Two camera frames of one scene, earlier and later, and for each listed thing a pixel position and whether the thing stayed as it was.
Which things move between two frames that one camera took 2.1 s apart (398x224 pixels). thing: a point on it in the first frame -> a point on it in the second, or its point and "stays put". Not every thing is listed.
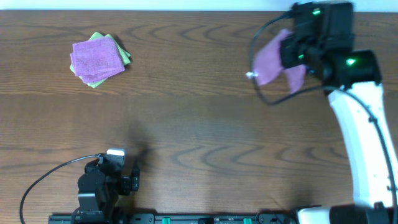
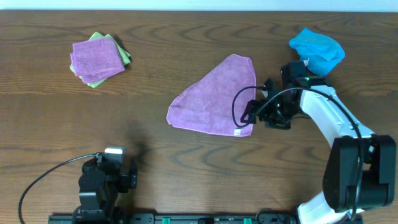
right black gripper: x=288 y=51 -> x=253 y=111
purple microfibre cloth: x=267 y=63 -> x=217 y=102
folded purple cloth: x=96 y=60 stays put
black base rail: x=173 y=218 stays put
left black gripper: x=133 y=182 stays put
